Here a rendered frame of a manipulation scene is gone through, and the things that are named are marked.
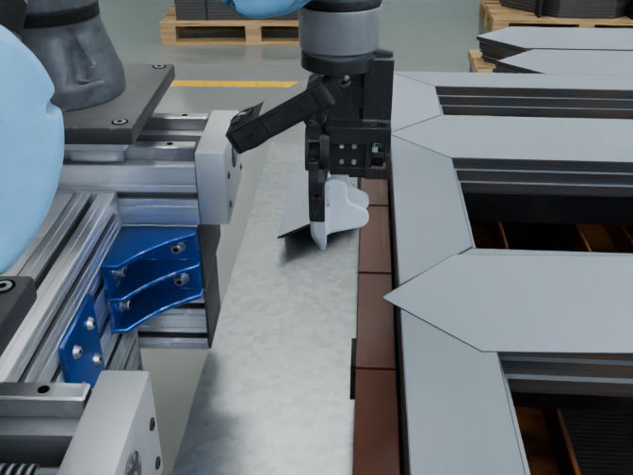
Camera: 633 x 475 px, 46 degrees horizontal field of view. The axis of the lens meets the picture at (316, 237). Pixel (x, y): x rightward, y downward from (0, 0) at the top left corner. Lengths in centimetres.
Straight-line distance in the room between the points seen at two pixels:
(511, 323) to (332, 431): 26
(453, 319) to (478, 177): 41
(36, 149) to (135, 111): 52
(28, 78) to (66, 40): 54
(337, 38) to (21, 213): 41
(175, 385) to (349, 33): 149
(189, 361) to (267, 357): 111
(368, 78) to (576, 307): 33
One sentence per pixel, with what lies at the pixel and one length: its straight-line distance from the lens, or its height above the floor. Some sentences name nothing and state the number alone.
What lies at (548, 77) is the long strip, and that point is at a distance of 154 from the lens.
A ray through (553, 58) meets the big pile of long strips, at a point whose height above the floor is 85.
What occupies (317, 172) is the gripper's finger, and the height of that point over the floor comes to 102.
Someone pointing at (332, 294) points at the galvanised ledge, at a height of 68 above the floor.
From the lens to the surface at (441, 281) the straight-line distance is 83.
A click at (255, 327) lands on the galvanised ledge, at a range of 106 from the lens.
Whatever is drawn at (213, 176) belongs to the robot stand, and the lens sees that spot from 83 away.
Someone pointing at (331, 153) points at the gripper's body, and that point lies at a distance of 72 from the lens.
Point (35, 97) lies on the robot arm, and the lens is 30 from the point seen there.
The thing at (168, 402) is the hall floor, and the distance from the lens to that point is 199.
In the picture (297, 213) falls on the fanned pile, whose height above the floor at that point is 72.
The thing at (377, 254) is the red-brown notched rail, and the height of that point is 83.
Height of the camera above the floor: 131
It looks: 30 degrees down
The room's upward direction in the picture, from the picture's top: straight up
